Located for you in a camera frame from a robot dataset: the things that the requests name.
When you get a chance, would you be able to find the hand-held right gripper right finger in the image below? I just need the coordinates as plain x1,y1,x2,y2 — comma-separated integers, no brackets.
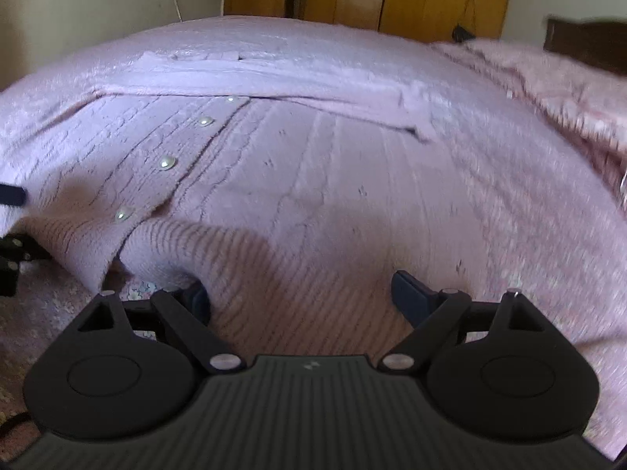
378,269,544,373

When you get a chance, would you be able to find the black cable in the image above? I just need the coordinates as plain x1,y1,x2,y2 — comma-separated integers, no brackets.
0,411,35,446

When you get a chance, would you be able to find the black hanging handbag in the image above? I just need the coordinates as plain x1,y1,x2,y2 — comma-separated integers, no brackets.
451,0,477,44

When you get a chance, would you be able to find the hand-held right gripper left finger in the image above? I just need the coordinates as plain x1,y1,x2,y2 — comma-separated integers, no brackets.
73,279,243,373

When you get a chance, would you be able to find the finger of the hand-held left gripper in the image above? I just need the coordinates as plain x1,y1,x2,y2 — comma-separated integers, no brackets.
0,236,37,298
0,183,27,207

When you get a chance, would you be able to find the pink floral bedspread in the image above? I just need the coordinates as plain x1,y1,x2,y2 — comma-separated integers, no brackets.
0,14,627,456

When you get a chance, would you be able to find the pink quilted blanket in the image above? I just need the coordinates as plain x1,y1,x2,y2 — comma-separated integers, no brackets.
431,39,627,206

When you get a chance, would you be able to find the pink knit cardigan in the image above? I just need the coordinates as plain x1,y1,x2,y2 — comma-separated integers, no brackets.
0,49,603,353

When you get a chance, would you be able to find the dark wooden headboard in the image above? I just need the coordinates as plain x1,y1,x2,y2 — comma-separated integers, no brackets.
545,17,627,76

